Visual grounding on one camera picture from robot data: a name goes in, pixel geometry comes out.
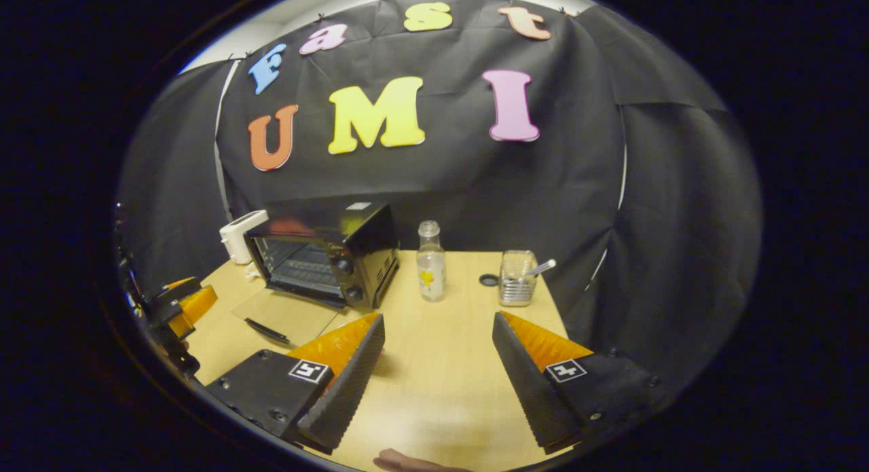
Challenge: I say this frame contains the white toaster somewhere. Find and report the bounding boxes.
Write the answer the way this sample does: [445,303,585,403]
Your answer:
[219,210,270,265]

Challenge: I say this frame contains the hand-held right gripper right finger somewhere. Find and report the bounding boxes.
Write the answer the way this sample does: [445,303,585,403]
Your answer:
[492,311,663,454]

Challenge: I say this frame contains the black electric oven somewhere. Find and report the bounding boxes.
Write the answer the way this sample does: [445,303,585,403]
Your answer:
[231,202,400,347]

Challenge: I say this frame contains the clear glass bottle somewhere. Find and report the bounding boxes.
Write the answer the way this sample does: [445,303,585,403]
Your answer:
[416,221,447,303]

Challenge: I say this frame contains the black backdrop cloth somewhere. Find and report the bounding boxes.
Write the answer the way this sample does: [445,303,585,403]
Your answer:
[119,0,762,364]

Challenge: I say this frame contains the wire mesh holder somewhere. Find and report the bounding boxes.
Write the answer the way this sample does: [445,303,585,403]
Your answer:
[499,250,538,307]

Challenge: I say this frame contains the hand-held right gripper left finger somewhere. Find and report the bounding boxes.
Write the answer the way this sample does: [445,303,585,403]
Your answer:
[206,313,386,454]

